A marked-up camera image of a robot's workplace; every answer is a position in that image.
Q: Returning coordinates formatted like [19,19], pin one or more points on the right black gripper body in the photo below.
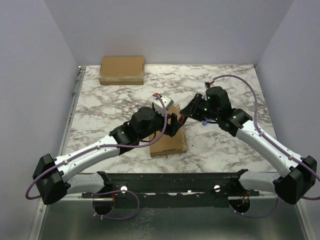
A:
[193,107]

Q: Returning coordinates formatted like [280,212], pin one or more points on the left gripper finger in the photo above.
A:
[174,117]
[174,126]

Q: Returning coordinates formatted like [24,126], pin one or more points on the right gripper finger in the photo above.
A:
[198,117]
[192,106]

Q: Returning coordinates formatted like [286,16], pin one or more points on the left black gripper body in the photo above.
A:
[165,131]

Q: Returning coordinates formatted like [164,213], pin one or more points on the red black utility knife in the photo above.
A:
[182,120]

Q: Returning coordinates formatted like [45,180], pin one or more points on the brown cardboard express box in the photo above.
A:
[167,145]

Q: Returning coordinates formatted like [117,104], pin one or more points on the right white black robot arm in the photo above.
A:
[294,174]

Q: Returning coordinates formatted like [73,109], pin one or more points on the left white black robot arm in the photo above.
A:
[56,177]

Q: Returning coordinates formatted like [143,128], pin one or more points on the taped brown cardboard box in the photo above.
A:
[122,71]

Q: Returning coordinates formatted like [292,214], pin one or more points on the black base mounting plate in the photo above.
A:
[170,190]

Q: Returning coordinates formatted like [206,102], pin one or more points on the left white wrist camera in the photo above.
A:
[162,103]

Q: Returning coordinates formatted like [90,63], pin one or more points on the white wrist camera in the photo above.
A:
[209,84]
[162,103]

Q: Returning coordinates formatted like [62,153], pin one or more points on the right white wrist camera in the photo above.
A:
[209,84]

